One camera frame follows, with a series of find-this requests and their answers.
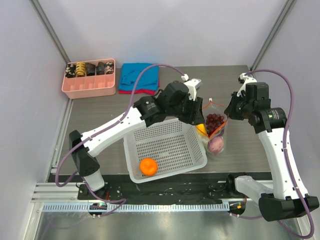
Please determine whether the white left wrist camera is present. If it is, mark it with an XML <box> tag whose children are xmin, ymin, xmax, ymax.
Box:
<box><xmin>181</xmin><ymin>74</ymin><xmax>202</xmax><ymax>101</ymax></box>

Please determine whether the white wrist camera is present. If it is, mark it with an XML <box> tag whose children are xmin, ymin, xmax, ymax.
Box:
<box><xmin>237</xmin><ymin>73</ymin><xmax>257</xmax><ymax>97</ymax></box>
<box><xmin>181</xmin><ymin>74</ymin><xmax>202</xmax><ymax>101</ymax></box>

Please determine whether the yellow striped rolled sock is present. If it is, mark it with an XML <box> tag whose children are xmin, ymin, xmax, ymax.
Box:
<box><xmin>75</xmin><ymin>61</ymin><xmax>86</xmax><ymax>78</ymax></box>

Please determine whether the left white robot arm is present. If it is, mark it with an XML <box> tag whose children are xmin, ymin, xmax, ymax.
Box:
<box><xmin>69</xmin><ymin>78</ymin><xmax>205</xmax><ymax>200</ymax></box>

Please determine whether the purple onion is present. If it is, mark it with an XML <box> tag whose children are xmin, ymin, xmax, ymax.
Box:
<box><xmin>207</xmin><ymin>136</ymin><xmax>224</xmax><ymax>154</ymax></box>

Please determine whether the pink organizer box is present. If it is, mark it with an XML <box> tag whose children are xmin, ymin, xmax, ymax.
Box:
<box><xmin>61</xmin><ymin>58</ymin><xmax>116</xmax><ymax>100</ymax></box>

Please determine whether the black pink floral sock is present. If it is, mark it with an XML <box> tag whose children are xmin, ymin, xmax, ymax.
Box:
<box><xmin>104</xmin><ymin>61</ymin><xmax>115</xmax><ymax>75</ymax></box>

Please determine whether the orange fruit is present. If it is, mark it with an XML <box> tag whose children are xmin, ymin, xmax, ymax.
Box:
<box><xmin>139</xmin><ymin>158</ymin><xmax>158</xmax><ymax>176</ymax></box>

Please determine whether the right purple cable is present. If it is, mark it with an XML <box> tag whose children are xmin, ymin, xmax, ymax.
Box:
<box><xmin>229</xmin><ymin>69</ymin><xmax>315</xmax><ymax>239</ymax></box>

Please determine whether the clear orange zip bag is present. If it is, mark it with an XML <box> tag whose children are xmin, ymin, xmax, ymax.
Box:
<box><xmin>202</xmin><ymin>98</ymin><xmax>228</xmax><ymax>156</ymax></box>

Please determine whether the purple grape bunch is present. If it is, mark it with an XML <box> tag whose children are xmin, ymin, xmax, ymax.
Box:
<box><xmin>205</xmin><ymin>113</ymin><xmax>226</xmax><ymax>137</ymax></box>

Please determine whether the black patterned rolled sock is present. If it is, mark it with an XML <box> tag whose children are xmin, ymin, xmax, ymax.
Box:
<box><xmin>96</xmin><ymin>61</ymin><xmax>106</xmax><ymax>75</ymax></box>

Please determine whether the black floral rolled sock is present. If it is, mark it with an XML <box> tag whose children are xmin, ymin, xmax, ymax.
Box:
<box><xmin>64</xmin><ymin>63</ymin><xmax>76</xmax><ymax>78</ymax></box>

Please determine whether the yellow banana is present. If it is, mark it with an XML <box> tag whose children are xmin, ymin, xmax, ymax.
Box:
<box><xmin>196</xmin><ymin>123</ymin><xmax>208</xmax><ymax>138</ymax></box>

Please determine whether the white plastic basket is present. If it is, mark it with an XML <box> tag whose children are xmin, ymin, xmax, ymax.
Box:
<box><xmin>123</xmin><ymin>118</ymin><xmax>208</xmax><ymax>184</ymax></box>

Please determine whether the blue folded cloth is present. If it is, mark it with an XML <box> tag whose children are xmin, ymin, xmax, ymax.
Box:
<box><xmin>119</xmin><ymin>63</ymin><xmax>159</xmax><ymax>82</ymax></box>

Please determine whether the dark brown rolled sock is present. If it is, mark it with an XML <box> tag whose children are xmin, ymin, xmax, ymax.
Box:
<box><xmin>85</xmin><ymin>62</ymin><xmax>97</xmax><ymax>77</ymax></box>

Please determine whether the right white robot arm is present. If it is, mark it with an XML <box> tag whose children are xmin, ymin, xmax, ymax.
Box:
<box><xmin>224</xmin><ymin>81</ymin><xmax>320</xmax><ymax>222</ymax></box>

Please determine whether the white cauliflower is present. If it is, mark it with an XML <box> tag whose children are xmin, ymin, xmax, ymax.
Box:
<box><xmin>200</xmin><ymin>136</ymin><xmax>210</xmax><ymax>151</ymax></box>

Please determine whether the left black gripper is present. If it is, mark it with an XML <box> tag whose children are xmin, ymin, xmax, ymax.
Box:
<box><xmin>166</xmin><ymin>93</ymin><xmax>205</xmax><ymax>125</ymax></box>

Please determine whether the white slotted cable duct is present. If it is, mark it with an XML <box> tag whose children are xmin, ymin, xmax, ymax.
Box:
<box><xmin>42</xmin><ymin>202</ymin><xmax>230</xmax><ymax>213</ymax></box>

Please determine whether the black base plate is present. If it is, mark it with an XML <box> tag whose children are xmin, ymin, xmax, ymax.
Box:
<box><xmin>74</xmin><ymin>172</ymin><xmax>275</xmax><ymax>206</ymax></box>

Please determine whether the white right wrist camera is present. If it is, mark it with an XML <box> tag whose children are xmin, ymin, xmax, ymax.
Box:
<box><xmin>237</xmin><ymin>73</ymin><xmax>257</xmax><ymax>97</ymax></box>

